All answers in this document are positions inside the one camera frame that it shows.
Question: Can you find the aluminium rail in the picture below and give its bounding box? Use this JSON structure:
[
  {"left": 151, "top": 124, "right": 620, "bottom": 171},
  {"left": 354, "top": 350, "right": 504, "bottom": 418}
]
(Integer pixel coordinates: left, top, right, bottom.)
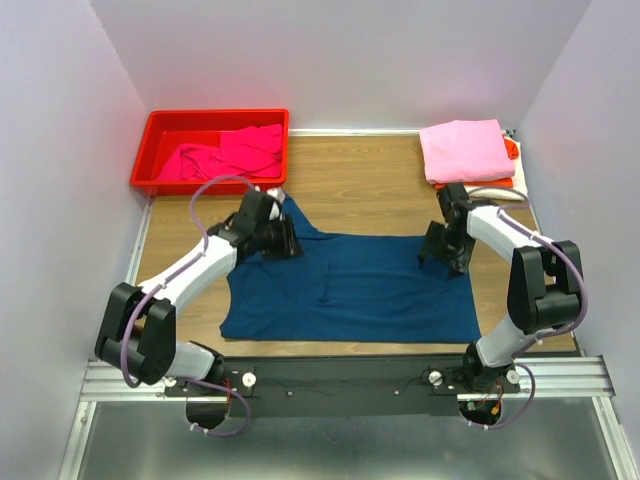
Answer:
[{"left": 80, "top": 357, "right": 615, "bottom": 402}]

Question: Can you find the red plastic bin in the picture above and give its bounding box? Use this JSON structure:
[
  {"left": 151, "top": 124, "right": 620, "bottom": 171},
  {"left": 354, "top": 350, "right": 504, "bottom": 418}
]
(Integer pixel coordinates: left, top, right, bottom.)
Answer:
[{"left": 130, "top": 109, "right": 289, "bottom": 196}]

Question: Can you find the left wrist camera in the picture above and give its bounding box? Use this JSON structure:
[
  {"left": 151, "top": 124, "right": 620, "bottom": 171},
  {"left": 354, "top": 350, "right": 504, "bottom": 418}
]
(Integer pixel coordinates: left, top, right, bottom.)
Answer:
[{"left": 254, "top": 186, "right": 285, "bottom": 222}]

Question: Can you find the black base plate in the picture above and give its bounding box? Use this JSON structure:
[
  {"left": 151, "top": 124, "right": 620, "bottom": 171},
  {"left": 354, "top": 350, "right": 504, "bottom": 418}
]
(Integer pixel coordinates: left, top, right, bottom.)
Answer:
[{"left": 165, "top": 354, "right": 520, "bottom": 430}]

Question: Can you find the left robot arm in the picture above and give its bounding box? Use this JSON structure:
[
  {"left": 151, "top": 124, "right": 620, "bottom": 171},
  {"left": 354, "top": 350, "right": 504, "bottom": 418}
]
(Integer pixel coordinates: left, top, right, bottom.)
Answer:
[{"left": 94, "top": 188, "right": 302, "bottom": 388}]

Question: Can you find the purple cable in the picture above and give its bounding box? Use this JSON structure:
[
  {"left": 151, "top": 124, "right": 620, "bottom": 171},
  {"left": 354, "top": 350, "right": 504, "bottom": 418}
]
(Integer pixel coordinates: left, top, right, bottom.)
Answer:
[
  {"left": 467, "top": 197, "right": 590, "bottom": 432},
  {"left": 122, "top": 174, "right": 251, "bottom": 437}
]

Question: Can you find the folded cream t shirt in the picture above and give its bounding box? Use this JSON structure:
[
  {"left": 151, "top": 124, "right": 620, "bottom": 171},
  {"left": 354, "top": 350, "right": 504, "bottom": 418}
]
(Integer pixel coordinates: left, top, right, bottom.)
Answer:
[{"left": 465, "top": 137, "right": 528, "bottom": 201}]

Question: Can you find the folded orange t shirt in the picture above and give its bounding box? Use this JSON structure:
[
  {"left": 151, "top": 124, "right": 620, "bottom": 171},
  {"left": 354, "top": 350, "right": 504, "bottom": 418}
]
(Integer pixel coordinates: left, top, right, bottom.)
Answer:
[{"left": 432, "top": 135, "right": 522, "bottom": 189}]

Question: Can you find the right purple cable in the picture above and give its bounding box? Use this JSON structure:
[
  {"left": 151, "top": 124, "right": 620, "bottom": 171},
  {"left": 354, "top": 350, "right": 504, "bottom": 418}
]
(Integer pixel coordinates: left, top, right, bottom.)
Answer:
[{"left": 467, "top": 197, "right": 590, "bottom": 432}]

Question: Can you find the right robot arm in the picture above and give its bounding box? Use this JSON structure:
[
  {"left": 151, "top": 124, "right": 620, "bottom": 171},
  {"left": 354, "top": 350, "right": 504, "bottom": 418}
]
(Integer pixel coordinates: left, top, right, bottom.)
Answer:
[{"left": 418, "top": 183, "right": 588, "bottom": 392}]

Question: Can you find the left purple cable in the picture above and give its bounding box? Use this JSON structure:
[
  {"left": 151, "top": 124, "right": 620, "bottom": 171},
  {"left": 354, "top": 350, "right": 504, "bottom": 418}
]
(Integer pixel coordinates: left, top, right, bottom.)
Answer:
[{"left": 122, "top": 174, "right": 251, "bottom": 437}]

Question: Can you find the folded pink t shirt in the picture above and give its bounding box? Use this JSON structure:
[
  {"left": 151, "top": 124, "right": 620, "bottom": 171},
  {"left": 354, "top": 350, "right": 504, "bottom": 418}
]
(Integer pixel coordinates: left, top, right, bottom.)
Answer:
[{"left": 419, "top": 119, "right": 515, "bottom": 185}]

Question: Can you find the magenta t shirt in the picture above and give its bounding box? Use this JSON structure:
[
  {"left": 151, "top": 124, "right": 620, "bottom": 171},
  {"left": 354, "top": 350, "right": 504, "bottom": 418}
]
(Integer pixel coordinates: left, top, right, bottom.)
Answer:
[{"left": 157, "top": 124, "right": 284, "bottom": 182}]

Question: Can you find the dark blue t shirt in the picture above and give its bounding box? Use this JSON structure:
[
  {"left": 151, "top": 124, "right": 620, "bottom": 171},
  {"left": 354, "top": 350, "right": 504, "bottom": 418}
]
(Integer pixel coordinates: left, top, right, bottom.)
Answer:
[{"left": 220, "top": 197, "right": 481, "bottom": 344}]

